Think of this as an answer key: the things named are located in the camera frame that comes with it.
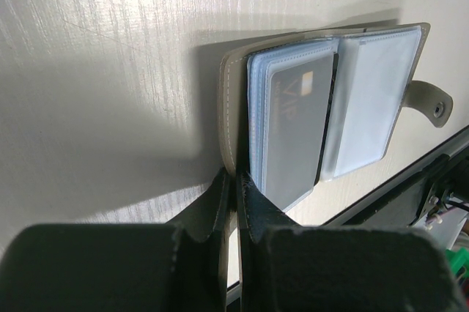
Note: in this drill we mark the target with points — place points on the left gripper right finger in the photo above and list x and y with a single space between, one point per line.
289 267

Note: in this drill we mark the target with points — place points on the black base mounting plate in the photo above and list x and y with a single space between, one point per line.
404 199

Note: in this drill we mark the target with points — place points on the grey leather card holder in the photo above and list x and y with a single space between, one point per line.
372 81

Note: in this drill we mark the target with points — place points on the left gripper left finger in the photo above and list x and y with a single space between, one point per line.
180 265

